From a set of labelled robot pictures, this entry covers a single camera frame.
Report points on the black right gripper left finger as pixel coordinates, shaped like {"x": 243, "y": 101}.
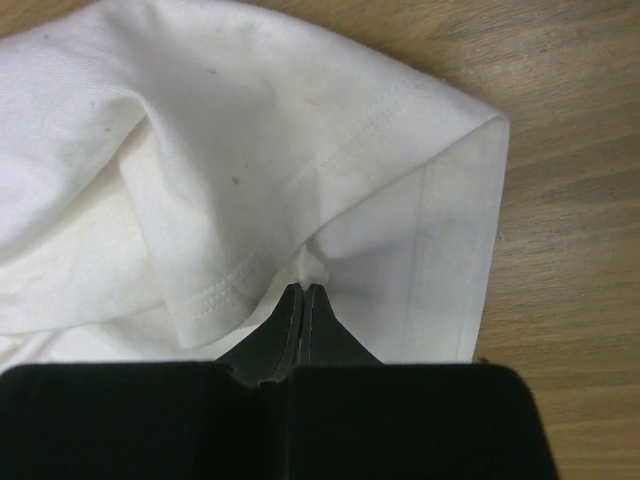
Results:
{"x": 267, "y": 354}

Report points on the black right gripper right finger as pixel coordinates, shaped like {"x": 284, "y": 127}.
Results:
{"x": 323, "y": 341}

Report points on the white t shirt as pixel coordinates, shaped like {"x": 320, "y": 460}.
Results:
{"x": 168, "y": 167}

